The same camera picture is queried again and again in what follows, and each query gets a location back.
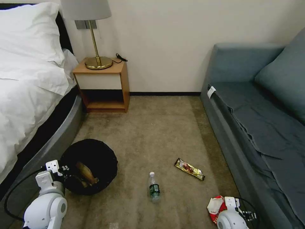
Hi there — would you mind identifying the black round trash bin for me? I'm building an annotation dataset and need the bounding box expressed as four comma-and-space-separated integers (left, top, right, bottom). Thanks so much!
59, 139, 119, 196

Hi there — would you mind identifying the brown banana peel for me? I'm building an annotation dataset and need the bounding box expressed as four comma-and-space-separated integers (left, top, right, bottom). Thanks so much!
75, 162, 99, 188

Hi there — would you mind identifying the red white crumpled packet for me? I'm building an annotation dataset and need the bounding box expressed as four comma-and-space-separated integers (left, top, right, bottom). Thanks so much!
207, 195, 226, 226

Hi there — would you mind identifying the grey bed base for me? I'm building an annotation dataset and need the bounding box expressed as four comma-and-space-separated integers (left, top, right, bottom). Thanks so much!
0, 94, 84, 216

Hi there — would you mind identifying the gold snack wrapper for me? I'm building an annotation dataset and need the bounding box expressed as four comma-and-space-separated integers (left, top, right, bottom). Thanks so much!
175, 158, 206, 181

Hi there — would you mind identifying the white duvet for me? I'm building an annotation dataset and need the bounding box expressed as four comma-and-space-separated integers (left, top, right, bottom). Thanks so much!
0, 56, 79, 178

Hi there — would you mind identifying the clear plastic bottle green label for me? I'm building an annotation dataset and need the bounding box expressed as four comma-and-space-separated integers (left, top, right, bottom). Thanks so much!
149, 171, 161, 203

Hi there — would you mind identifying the wooden nightstand white drawer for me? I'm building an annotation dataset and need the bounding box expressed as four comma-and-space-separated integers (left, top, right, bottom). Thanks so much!
72, 57, 130, 113

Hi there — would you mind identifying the blue grey sofa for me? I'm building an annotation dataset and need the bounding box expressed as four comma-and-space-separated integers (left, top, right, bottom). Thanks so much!
200, 26, 305, 229

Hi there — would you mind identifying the small white pillow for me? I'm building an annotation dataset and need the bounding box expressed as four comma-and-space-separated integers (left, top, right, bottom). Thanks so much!
61, 48, 79, 80

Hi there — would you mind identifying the large white pillow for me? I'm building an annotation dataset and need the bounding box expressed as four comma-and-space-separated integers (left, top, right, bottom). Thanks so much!
0, 2, 67, 80

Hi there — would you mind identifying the black headboard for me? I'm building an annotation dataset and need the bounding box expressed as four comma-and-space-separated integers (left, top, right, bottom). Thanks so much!
55, 10, 73, 55

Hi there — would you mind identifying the blue grey sofa cushion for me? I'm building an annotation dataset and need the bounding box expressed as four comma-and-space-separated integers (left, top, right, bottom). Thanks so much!
254, 42, 305, 120

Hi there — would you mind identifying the brass table lamp grey shade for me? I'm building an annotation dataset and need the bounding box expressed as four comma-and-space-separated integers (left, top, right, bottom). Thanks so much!
60, 0, 113, 70

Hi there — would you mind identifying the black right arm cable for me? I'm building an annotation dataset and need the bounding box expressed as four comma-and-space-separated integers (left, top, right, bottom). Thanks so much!
234, 197, 258, 229

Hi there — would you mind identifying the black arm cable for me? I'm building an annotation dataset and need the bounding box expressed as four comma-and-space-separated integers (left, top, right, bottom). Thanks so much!
234, 197, 258, 229
3, 168, 47, 221

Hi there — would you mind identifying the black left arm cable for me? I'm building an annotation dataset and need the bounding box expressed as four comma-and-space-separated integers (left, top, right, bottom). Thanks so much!
3, 168, 47, 221

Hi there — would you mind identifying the thin black charging cable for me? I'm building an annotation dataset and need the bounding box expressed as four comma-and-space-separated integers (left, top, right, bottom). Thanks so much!
112, 53, 128, 64

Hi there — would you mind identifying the grey wall switch panel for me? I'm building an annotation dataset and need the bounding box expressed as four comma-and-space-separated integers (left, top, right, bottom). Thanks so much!
74, 20, 98, 30

